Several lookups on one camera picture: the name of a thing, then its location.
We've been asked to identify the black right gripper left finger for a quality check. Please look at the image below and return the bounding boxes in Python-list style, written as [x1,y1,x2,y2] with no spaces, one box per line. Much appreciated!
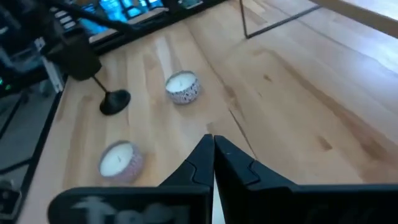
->
[159,133,215,187]

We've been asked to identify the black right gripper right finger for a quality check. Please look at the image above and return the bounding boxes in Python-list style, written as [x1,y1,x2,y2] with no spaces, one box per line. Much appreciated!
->
[214,135,298,224]

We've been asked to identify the black metal candlestick holder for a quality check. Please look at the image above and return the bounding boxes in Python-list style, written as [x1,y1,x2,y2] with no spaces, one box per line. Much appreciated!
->
[91,75,132,116]

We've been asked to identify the white navy speckled candle tin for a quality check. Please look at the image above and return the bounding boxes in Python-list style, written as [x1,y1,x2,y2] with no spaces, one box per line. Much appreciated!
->
[164,70,201,105]

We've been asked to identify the pink purple patterned candle tin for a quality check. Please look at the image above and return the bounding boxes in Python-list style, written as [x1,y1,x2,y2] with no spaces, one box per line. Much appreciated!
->
[98,140,145,184]

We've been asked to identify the silver aluminium extrusion bar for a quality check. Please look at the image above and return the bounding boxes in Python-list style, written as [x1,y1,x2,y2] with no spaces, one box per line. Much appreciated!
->
[33,36,65,93]

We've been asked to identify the black box with white labels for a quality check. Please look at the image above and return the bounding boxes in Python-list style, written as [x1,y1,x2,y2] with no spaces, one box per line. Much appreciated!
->
[48,6,78,32]

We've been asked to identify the wooden shelf riser black legs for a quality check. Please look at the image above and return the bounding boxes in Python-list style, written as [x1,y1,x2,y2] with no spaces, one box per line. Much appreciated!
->
[238,0,398,40]

